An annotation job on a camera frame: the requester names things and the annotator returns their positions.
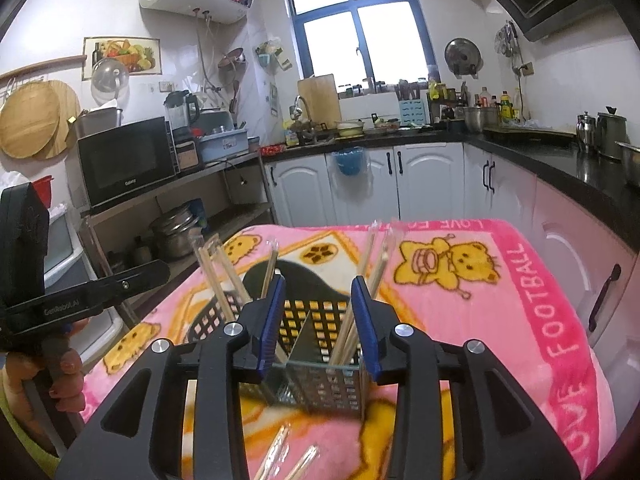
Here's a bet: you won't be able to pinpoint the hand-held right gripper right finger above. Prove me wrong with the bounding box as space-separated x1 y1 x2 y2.
350 275 581 480

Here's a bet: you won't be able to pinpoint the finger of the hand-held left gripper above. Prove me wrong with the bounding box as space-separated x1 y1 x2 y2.
97 259 172 311

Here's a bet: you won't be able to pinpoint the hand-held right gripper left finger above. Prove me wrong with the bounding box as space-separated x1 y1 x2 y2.
55 275 287 480

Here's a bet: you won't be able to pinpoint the pile of wooden chopsticks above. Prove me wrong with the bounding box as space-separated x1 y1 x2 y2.
192 217 403 480

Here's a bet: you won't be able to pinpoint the dark plastic utensil holder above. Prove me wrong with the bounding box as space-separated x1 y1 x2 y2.
187 260 373 418

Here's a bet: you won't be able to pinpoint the person's left forearm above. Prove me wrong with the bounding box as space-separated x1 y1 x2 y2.
0 375 58 471

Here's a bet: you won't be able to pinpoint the hanging metal utensils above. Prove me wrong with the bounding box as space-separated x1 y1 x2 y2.
495 20 521 58

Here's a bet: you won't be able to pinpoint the person's left hand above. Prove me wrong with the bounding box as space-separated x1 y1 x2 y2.
2 347 86 413

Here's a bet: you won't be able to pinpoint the white plastic drawer unit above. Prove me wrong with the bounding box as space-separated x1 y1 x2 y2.
42 205 126 376

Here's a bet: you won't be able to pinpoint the stacked steel pots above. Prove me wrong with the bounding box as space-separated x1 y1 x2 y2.
150 207 201 261

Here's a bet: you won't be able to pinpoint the red plastic basin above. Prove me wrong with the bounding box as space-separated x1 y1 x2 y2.
30 176 53 208

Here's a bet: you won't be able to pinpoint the metal shelf rack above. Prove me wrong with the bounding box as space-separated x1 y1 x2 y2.
77 150 276 331

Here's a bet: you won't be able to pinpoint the black microwave oven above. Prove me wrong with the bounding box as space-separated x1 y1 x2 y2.
76 116 178 208

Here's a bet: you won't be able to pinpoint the pink printed blanket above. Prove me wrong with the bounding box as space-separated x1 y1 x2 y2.
80 217 618 480

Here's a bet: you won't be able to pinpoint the round bamboo tray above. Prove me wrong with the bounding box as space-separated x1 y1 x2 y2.
47 80 82 155
0 80 62 158

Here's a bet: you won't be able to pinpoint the steel container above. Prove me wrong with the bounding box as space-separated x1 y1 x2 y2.
75 107 124 138

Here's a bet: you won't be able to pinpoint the white kitchen cabinets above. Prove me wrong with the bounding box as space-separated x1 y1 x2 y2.
262 127 640 411

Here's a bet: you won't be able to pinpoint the blue hanging bin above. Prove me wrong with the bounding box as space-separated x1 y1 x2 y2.
332 147 365 177

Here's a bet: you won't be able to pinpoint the blue dish rack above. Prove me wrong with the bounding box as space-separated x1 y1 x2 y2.
197 110 249 163

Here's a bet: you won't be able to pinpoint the black blender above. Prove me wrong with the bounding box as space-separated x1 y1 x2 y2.
163 90 202 133

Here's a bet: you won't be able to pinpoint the glass pot lid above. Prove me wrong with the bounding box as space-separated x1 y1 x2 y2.
91 57 130 98

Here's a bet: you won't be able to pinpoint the steel faucet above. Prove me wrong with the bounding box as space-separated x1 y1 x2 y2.
290 95 311 126

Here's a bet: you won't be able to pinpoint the blue knife block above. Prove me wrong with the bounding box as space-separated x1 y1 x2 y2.
397 80 429 123

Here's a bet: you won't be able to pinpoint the wooden cutting board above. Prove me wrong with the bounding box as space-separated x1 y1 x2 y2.
297 74 342 123

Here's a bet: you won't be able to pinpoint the fruit picture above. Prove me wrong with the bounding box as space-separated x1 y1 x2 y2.
82 36 163 80

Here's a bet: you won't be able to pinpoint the steel pot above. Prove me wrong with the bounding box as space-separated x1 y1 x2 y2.
462 106 501 133

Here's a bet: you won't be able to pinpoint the hanging copper pan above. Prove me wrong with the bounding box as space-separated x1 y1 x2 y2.
217 47 248 86

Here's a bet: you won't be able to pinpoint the metal pan lid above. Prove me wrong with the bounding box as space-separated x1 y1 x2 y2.
445 37 482 78

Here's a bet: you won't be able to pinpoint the small steel kettle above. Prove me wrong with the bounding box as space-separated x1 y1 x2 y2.
576 111 598 153

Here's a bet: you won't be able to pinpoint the dark framed window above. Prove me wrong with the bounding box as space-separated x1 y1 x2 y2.
282 0 436 93

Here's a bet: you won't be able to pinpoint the large steel kettle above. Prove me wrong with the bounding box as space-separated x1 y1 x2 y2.
596 106 628 161

